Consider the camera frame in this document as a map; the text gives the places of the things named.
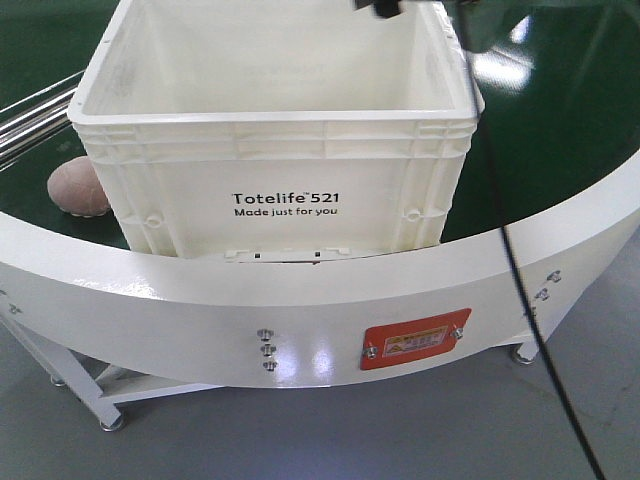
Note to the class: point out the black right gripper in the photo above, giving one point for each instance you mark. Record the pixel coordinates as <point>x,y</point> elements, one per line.
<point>381,8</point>

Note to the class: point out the white plastic tote box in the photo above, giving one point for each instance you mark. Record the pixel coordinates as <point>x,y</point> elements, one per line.
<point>276,130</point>

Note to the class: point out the pink plush ball toy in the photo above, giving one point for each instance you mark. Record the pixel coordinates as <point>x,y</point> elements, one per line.
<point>75,189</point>

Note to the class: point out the red warning plate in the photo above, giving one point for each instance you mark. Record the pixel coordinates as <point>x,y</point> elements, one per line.
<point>405,342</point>

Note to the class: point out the steel conveyor rollers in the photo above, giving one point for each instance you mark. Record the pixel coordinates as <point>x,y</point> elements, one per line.
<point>34,119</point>

